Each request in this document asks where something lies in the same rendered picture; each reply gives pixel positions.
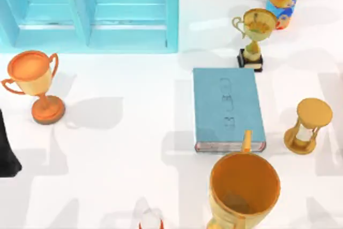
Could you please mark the blue book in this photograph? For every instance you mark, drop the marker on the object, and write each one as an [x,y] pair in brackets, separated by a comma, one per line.
[227,105]

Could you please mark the large gold trophy cup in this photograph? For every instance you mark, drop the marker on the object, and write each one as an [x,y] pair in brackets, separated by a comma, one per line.
[244,186]

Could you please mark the gold trophy with black base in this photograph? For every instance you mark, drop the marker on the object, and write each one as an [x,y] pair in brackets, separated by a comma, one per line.
[258,25]

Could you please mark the light blue rack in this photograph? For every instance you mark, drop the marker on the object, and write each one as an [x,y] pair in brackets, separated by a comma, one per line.
[88,11]

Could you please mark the golden hourglass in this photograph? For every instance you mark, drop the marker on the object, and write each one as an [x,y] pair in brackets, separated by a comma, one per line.
[311,121]

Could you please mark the orange trophy with round base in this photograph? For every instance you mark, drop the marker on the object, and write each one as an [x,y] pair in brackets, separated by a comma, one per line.
[32,73]

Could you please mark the red and blue can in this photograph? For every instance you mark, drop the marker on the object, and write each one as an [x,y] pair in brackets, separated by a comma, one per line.
[284,1]

